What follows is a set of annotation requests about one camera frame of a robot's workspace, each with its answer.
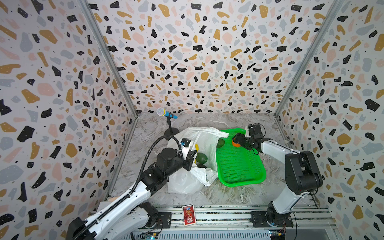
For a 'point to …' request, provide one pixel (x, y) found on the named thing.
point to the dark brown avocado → (200, 165)
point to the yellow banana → (197, 147)
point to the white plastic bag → (187, 182)
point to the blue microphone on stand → (161, 111)
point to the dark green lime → (220, 143)
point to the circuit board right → (277, 234)
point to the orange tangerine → (236, 144)
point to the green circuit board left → (148, 235)
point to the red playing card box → (189, 215)
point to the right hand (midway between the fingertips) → (237, 139)
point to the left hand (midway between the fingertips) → (197, 150)
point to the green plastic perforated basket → (237, 165)
